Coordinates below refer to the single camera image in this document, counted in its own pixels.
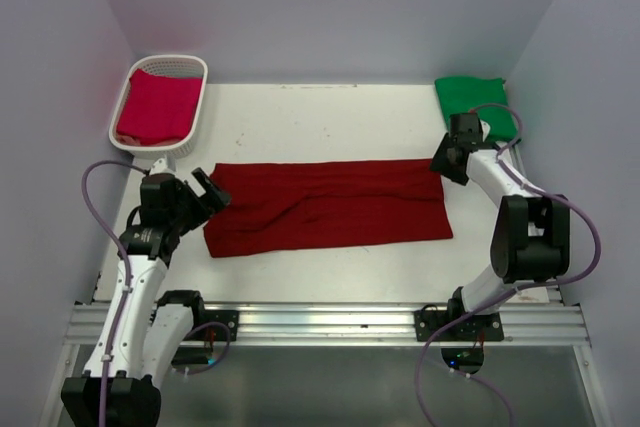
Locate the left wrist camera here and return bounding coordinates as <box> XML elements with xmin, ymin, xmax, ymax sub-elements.
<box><xmin>148</xmin><ymin>155</ymin><xmax>176</xmax><ymax>175</ymax></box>

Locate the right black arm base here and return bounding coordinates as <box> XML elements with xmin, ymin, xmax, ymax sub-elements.
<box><xmin>413</xmin><ymin>304</ymin><xmax>505</xmax><ymax>342</ymax></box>

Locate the folded green t shirt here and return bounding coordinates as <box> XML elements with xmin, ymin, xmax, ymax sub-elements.
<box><xmin>434</xmin><ymin>76</ymin><xmax>518</xmax><ymax>143</ymax></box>

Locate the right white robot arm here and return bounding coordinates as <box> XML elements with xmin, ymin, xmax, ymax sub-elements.
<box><xmin>430</xmin><ymin>112</ymin><xmax>570</xmax><ymax>320</ymax></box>

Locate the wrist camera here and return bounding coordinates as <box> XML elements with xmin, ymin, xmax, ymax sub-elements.
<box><xmin>480</xmin><ymin>120</ymin><xmax>492</xmax><ymax>143</ymax></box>
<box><xmin>148</xmin><ymin>155</ymin><xmax>176</xmax><ymax>175</ymax></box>

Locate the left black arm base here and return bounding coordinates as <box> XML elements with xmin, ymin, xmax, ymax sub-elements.
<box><xmin>196</xmin><ymin>309</ymin><xmax>240</xmax><ymax>342</ymax></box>

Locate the white perforated plastic basket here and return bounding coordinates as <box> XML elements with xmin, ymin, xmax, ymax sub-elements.
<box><xmin>108</xmin><ymin>54</ymin><xmax>208</xmax><ymax>158</ymax></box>

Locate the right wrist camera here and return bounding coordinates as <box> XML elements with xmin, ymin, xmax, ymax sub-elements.
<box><xmin>480</xmin><ymin>120</ymin><xmax>492</xmax><ymax>143</ymax></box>

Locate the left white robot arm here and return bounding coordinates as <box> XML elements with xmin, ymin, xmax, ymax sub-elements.
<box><xmin>61</xmin><ymin>160</ymin><xmax>235</xmax><ymax>426</ymax></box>

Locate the dark red t shirt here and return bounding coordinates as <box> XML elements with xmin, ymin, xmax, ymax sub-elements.
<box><xmin>204</xmin><ymin>159</ymin><xmax>453</xmax><ymax>258</ymax></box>

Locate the aluminium mounting rail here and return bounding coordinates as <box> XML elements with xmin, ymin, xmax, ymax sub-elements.
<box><xmin>62</xmin><ymin>301</ymin><xmax>595</xmax><ymax>347</ymax></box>

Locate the folded pink t shirt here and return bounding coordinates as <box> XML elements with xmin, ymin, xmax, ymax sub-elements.
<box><xmin>116</xmin><ymin>69</ymin><xmax>202</xmax><ymax>146</ymax></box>

